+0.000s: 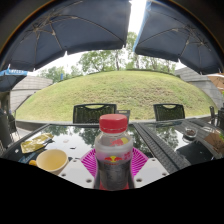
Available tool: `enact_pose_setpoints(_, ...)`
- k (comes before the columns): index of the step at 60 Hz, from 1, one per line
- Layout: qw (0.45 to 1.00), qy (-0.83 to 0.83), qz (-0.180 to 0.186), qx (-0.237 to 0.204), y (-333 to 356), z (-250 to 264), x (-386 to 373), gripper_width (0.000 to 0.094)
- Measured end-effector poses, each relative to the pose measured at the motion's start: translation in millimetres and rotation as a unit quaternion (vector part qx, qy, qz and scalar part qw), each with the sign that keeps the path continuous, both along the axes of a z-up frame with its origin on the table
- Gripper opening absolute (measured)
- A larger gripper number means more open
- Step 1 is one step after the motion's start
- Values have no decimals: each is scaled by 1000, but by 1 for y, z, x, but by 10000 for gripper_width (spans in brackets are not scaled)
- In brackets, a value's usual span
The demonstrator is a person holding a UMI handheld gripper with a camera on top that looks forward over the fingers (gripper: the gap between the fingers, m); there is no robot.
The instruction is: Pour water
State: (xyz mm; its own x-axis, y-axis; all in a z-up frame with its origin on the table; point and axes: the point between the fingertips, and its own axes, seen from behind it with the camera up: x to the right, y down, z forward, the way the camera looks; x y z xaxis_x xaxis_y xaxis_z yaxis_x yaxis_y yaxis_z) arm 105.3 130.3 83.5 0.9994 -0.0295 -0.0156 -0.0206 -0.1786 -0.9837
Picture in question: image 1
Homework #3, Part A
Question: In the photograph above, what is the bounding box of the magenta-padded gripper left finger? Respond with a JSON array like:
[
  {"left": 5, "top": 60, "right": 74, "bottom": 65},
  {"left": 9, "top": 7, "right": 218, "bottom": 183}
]
[{"left": 58, "top": 148, "right": 101, "bottom": 190}]

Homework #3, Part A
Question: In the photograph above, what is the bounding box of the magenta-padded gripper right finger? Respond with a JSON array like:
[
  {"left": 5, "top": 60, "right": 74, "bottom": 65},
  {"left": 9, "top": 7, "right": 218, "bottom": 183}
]
[{"left": 128, "top": 147, "right": 170, "bottom": 189}]

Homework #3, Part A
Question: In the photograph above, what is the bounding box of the clear red-capped drink bottle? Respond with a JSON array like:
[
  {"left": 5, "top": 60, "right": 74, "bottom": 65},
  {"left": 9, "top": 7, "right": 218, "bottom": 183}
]
[{"left": 94, "top": 113, "right": 134, "bottom": 192}]

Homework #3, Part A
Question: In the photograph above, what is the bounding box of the flat round red coaster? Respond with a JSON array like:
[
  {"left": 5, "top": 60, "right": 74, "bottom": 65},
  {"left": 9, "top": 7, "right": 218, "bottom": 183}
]
[{"left": 97, "top": 180, "right": 132, "bottom": 192}]

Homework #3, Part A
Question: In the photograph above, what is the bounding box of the yellow foil packet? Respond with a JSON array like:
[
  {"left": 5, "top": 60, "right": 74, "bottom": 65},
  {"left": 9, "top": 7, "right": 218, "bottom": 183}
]
[{"left": 20, "top": 132, "right": 55, "bottom": 154}]

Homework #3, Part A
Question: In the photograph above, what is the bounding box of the small round ashtray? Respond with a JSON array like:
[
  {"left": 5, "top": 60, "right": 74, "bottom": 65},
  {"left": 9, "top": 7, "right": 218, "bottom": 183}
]
[{"left": 184, "top": 127, "right": 198, "bottom": 139}]

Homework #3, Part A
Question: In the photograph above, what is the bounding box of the dark wicker chair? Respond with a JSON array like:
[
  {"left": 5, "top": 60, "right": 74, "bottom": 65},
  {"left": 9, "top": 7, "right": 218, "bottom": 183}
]
[
  {"left": 0, "top": 109, "right": 18, "bottom": 148},
  {"left": 152, "top": 103, "right": 186, "bottom": 122},
  {"left": 72, "top": 103, "right": 118, "bottom": 125}
]

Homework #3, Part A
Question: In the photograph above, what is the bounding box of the group of dark chairs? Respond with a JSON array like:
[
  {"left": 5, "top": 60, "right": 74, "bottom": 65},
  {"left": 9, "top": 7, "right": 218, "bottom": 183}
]
[{"left": 208, "top": 105, "right": 224, "bottom": 130}]

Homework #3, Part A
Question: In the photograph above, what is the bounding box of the beige parasol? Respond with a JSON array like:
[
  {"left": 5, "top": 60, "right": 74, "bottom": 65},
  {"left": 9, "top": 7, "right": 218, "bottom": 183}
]
[{"left": 206, "top": 73, "right": 224, "bottom": 92}]

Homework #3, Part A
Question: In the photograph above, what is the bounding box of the light blue parasol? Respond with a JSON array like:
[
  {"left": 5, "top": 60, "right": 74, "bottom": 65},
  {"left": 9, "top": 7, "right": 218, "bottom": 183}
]
[{"left": 0, "top": 68, "right": 29, "bottom": 93}]

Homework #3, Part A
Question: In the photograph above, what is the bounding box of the large dark blue parasol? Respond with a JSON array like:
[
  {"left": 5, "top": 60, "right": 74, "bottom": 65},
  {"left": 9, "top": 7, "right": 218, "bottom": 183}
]
[
  {"left": 0, "top": 0, "right": 133, "bottom": 73},
  {"left": 132, "top": 0, "right": 224, "bottom": 76}
]

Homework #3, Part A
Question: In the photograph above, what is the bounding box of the cream cup with yellow handle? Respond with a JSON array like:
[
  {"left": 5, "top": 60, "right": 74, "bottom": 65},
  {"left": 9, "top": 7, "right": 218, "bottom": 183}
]
[{"left": 28, "top": 148, "right": 70, "bottom": 176}]

